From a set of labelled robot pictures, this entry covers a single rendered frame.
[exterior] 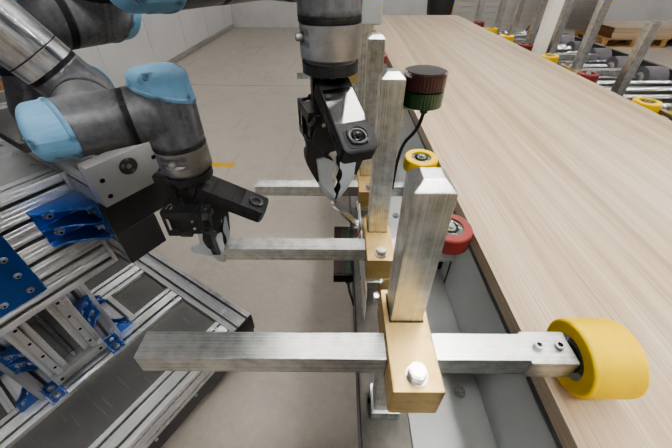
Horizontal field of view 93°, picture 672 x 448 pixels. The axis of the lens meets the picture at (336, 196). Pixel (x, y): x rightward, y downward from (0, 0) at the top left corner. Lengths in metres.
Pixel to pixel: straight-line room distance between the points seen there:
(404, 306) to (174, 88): 0.38
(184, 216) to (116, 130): 0.17
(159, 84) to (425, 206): 0.35
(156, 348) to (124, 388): 0.93
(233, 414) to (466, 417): 0.89
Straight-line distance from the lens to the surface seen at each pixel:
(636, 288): 0.66
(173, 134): 0.49
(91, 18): 0.84
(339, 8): 0.39
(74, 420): 1.37
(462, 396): 0.76
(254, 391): 1.43
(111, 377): 1.39
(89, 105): 0.49
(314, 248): 0.60
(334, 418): 1.36
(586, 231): 0.73
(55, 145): 0.50
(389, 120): 0.50
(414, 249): 0.30
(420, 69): 0.50
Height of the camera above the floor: 1.29
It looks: 37 degrees down
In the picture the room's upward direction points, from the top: straight up
